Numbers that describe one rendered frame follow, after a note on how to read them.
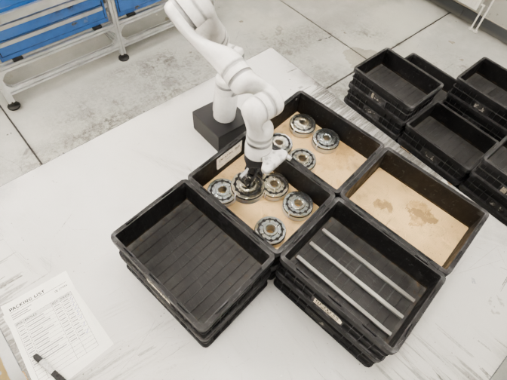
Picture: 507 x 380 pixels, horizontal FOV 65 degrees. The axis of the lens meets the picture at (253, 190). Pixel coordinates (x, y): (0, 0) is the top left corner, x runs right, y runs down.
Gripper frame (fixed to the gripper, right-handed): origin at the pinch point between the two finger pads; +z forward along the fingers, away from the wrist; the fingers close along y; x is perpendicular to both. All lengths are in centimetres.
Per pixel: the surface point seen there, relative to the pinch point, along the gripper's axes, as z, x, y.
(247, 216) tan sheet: 16.8, 1.1, 3.5
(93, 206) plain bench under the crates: 30, -47, 35
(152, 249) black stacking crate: 16.9, -11.8, 33.2
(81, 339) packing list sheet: 29, -10, 65
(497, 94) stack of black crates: 52, 36, -171
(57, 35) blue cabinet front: 65, -192, -28
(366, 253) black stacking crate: 16.9, 38.3, -13.7
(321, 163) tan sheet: 17.0, 5.2, -32.5
